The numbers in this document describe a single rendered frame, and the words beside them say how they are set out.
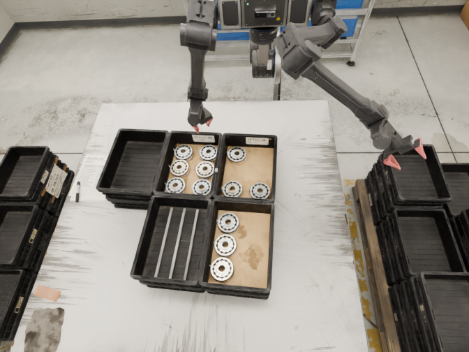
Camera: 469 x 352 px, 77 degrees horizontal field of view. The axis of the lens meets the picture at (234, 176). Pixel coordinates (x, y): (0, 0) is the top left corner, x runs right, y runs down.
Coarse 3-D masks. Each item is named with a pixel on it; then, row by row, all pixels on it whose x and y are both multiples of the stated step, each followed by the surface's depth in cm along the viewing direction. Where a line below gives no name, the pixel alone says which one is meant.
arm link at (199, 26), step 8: (192, 0) 86; (200, 0) 86; (208, 0) 86; (192, 8) 85; (200, 8) 86; (208, 8) 86; (192, 16) 85; (200, 16) 86; (208, 16) 85; (192, 24) 85; (200, 24) 85; (208, 24) 86; (192, 32) 85; (200, 32) 85; (208, 32) 85; (192, 40) 86; (200, 40) 86; (208, 40) 86
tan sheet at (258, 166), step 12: (252, 156) 163; (264, 156) 163; (228, 168) 160; (240, 168) 160; (252, 168) 159; (264, 168) 159; (228, 180) 156; (240, 180) 156; (252, 180) 155; (264, 180) 155
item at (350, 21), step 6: (342, 0) 260; (348, 0) 260; (354, 0) 260; (360, 0) 260; (336, 6) 265; (342, 6) 265; (348, 6) 265; (354, 6) 264; (360, 6) 264; (342, 18) 273; (348, 18) 272; (354, 18) 272; (348, 24) 279; (354, 24) 279; (282, 30) 287; (348, 30) 284; (354, 30) 284; (342, 36) 290
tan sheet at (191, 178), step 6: (180, 144) 171; (186, 144) 171; (174, 156) 166; (198, 156) 165; (192, 162) 164; (198, 162) 164; (180, 168) 162; (192, 168) 162; (192, 174) 160; (168, 180) 159; (186, 180) 158; (192, 180) 158; (210, 180) 157; (186, 186) 156; (186, 192) 154; (192, 192) 154
